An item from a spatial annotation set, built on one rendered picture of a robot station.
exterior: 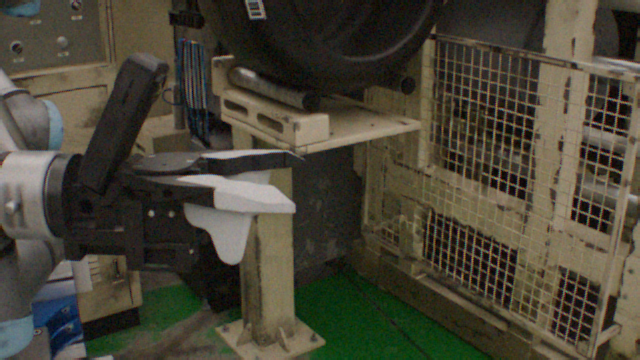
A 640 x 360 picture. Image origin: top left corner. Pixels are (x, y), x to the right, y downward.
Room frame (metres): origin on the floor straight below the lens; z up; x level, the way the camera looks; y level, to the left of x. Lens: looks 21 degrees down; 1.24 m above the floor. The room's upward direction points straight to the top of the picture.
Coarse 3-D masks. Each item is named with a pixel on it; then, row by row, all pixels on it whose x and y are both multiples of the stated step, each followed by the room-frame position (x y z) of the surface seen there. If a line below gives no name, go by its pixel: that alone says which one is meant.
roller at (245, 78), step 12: (240, 72) 1.58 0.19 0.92; (252, 72) 1.56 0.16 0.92; (240, 84) 1.57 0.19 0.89; (252, 84) 1.52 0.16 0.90; (264, 84) 1.47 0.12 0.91; (276, 84) 1.44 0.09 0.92; (288, 84) 1.42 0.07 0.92; (276, 96) 1.43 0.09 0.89; (288, 96) 1.38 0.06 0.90; (300, 96) 1.35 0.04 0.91; (312, 96) 1.35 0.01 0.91; (312, 108) 1.35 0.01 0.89
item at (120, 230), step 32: (64, 160) 0.47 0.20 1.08; (128, 160) 0.47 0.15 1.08; (160, 160) 0.48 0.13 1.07; (192, 160) 0.48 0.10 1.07; (64, 192) 0.45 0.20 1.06; (96, 192) 0.46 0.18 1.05; (128, 192) 0.45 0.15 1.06; (64, 224) 0.44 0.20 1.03; (96, 224) 0.46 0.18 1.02; (128, 224) 0.44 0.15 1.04; (160, 224) 0.44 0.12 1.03; (128, 256) 0.44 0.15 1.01; (160, 256) 0.45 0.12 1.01; (192, 256) 0.44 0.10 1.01
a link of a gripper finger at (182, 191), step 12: (144, 180) 0.44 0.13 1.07; (156, 180) 0.43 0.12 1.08; (168, 180) 0.43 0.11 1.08; (180, 180) 0.43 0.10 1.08; (156, 192) 0.42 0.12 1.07; (168, 192) 0.42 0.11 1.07; (180, 192) 0.41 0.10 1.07; (192, 192) 0.41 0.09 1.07; (204, 192) 0.41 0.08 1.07; (204, 204) 0.41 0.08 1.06
